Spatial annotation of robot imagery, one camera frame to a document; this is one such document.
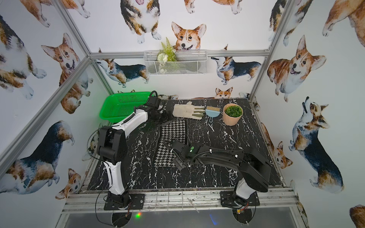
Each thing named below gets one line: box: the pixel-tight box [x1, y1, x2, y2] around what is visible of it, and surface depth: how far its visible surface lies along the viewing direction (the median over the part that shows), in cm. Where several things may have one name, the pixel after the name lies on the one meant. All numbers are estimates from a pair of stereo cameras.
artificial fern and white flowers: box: [156, 37, 178, 74], surface depth 85 cm
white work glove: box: [172, 101, 206, 120], surface depth 116 cm
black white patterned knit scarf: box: [154, 119, 186, 167], surface depth 97 cm
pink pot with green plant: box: [222, 103, 244, 127], surface depth 102 cm
